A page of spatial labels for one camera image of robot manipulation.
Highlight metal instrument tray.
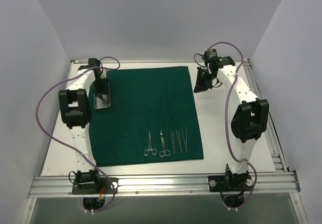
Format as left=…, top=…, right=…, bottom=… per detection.
left=92, top=78, right=111, bottom=110

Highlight green surgical cloth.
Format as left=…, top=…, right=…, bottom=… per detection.
left=89, top=66, right=204, bottom=167

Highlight silver tweezers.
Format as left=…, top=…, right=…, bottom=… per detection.
left=171, top=131, right=176, bottom=154
left=176, top=130, right=183, bottom=153

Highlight silver forceps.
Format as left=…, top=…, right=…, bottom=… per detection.
left=182, top=128, right=188, bottom=153

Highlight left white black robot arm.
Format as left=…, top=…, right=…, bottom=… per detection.
left=58, top=58, right=111, bottom=193

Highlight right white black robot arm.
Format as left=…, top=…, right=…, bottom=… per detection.
left=194, top=49, right=269, bottom=190

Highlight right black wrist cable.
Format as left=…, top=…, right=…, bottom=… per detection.
left=194, top=52, right=219, bottom=89

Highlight back aluminium rail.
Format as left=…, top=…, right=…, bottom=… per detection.
left=71, top=59, right=250, bottom=65

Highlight aluminium rail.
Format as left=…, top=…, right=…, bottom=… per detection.
left=28, top=172, right=300, bottom=198
left=71, top=59, right=250, bottom=65
left=244, top=58, right=289, bottom=172

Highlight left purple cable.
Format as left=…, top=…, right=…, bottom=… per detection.
left=36, top=56, right=121, bottom=213

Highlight purple cable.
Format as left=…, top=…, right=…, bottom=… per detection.
left=36, top=56, right=121, bottom=213
left=206, top=42, right=257, bottom=211

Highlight right aluminium rail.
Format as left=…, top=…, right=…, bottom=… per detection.
left=244, top=58, right=289, bottom=172

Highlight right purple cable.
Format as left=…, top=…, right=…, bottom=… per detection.
left=206, top=42, right=257, bottom=211

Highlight front aluminium rail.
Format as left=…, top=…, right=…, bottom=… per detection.
left=28, top=172, right=300, bottom=198

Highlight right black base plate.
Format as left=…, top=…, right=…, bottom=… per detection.
left=207, top=174, right=253, bottom=192

